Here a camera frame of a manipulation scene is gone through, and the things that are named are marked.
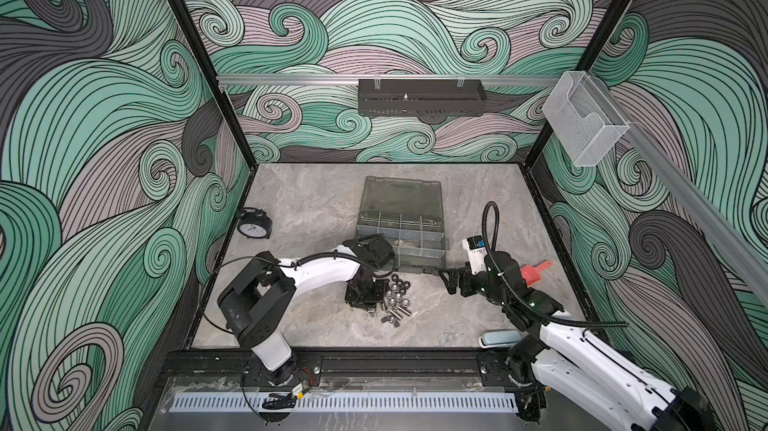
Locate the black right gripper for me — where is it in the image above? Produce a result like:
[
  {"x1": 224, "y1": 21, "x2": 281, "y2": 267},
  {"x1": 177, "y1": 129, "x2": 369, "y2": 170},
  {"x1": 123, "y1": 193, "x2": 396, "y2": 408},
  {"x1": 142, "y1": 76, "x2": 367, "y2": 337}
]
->
[{"x1": 437, "y1": 259, "x2": 511, "y2": 311}]

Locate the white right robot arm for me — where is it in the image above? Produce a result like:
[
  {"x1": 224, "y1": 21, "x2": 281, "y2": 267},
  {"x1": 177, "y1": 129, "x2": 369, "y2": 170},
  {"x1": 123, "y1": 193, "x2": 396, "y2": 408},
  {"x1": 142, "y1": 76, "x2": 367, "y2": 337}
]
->
[{"x1": 437, "y1": 246, "x2": 717, "y2": 430}]

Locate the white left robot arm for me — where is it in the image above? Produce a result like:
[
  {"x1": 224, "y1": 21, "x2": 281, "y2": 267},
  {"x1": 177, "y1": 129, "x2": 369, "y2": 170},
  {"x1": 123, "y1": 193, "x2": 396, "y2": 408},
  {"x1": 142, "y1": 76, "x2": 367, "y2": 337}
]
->
[{"x1": 217, "y1": 234, "x2": 395, "y2": 385}]

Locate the pile of screws and nuts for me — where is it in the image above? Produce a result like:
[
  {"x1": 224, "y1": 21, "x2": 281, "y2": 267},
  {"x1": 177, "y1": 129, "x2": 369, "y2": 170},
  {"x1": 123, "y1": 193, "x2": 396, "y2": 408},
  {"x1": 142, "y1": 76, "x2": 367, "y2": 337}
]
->
[{"x1": 367, "y1": 274, "x2": 412, "y2": 328}]

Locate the red plastic scoop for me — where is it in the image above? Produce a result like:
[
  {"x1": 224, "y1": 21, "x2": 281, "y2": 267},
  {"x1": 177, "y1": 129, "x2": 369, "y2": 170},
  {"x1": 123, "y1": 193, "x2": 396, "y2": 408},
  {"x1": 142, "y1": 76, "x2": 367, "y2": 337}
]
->
[{"x1": 520, "y1": 260, "x2": 553, "y2": 287}]

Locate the pale blue rectangular case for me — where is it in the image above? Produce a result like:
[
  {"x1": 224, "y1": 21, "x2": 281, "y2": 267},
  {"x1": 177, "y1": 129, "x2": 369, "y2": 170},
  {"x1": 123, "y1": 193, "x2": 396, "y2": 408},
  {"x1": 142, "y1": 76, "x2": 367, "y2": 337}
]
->
[{"x1": 478, "y1": 330, "x2": 523, "y2": 349}]

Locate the smoky clear compartment organizer box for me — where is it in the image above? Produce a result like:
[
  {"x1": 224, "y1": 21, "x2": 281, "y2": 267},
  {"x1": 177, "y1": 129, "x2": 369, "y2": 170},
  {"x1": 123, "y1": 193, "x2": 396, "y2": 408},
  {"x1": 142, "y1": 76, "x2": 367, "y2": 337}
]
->
[{"x1": 356, "y1": 176, "x2": 446, "y2": 274}]

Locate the black alarm clock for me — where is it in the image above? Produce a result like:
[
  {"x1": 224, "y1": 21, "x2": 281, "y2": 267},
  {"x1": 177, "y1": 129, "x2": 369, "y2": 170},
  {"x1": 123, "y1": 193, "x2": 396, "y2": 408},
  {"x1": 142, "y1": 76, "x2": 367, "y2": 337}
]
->
[{"x1": 237, "y1": 208, "x2": 273, "y2": 239}]

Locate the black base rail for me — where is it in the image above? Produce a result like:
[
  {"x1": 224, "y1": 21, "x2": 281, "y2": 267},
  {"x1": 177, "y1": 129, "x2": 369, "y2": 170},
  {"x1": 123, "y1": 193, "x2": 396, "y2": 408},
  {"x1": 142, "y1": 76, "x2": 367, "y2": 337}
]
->
[{"x1": 161, "y1": 347, "x2": 537, "y2": 390}]

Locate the white slotted cable duct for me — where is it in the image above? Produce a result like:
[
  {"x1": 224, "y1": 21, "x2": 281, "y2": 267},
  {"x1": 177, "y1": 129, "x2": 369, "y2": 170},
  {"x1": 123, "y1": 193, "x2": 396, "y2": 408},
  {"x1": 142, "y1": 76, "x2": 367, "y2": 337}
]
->
[{"x1": 169, "y1": 391, "x2": 518, "y2": 414}]

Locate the clear acrylic wall holder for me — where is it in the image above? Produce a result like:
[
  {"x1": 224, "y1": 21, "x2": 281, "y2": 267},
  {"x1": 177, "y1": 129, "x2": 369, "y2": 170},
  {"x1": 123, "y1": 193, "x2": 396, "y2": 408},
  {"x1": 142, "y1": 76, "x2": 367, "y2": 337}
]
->
[{"x1": 542, "y1": 71, "x2": 629, "y2": 168}]

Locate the black perforated wall tray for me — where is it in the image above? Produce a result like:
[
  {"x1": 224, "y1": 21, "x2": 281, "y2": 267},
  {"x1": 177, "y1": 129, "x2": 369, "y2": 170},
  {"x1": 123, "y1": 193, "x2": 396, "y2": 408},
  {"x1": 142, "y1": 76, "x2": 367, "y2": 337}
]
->
[{"x1": 357, "y1": 80, "x2": 488, "y2": 123}]

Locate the aluminium rail right wall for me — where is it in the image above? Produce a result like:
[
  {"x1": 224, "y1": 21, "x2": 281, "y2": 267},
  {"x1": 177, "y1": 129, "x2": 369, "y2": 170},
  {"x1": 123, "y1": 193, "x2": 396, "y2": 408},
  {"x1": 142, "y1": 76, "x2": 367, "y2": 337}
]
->
[{"x1": 597, "y1": 80, "x2": 767, "y2": 302}]

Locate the aluminium rail wall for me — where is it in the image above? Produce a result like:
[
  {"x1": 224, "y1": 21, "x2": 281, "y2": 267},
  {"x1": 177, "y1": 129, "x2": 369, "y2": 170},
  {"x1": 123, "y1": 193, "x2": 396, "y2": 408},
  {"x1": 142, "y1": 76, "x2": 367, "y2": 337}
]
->
[
  {"x1": 216, "y1": 73, "x2": 560, "y2": 88},
  {"x1": 597, "y1": 80, "x2": 767, "y2": 302}
]

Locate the aluminium rail back wall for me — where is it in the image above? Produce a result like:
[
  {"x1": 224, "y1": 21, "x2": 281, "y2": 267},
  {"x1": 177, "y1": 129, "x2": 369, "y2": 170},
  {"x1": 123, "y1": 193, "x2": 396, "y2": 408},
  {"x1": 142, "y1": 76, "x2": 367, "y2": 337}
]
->
[{"x1": 216, "y1": 73, "x2": 560, "y2": 88}]

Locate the black corner frame post right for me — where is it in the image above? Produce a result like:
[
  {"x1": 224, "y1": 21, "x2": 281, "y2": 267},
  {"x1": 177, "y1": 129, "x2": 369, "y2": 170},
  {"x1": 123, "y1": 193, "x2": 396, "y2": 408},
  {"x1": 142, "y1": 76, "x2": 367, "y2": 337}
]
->
[{"x1": 523, "y1": 0, "x2": 632, "y2": 174}]

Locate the black corner frame post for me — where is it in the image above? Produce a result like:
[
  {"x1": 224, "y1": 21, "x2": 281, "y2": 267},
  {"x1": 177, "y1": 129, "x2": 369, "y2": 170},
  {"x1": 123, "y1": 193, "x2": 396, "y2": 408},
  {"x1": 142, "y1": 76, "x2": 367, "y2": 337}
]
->
[
  {"x1": 166, "y1": 0, "x2": 258, "y2": 173},
  {"x1": 523, "y1": 0, "x2": 632, "y2": 174}
]

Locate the black corner frame post left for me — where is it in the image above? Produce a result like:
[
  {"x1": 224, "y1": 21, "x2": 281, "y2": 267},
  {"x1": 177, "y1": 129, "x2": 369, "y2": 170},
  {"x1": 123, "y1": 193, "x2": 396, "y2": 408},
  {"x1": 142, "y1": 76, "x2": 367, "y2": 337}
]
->
[{"x1": 166, "y1": 0, "x2": 258, "y2": 173}]

